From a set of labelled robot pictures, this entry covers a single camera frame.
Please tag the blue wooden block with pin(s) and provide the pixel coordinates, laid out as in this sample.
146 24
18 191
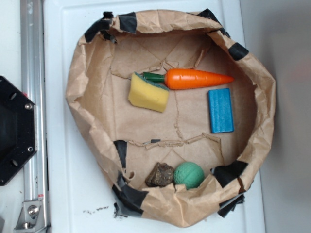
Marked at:
220 110

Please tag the yellow green sponge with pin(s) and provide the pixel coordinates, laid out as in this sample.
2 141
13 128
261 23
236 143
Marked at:
147 94

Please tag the aluminium rail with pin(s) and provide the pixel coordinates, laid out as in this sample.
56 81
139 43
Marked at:
35 212

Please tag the brown paper bag tray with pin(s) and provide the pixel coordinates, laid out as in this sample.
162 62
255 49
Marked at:
128 141

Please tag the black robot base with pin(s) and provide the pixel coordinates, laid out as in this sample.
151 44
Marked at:
17 130

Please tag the green rubber ball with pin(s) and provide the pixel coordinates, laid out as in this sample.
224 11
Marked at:
189 174

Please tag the white tray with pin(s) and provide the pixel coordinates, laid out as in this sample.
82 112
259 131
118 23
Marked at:
81 200

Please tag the brown rock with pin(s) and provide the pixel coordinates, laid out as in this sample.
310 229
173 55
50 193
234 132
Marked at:
161 175

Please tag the orange toy carrot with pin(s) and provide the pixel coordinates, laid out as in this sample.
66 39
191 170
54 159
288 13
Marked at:
181 79

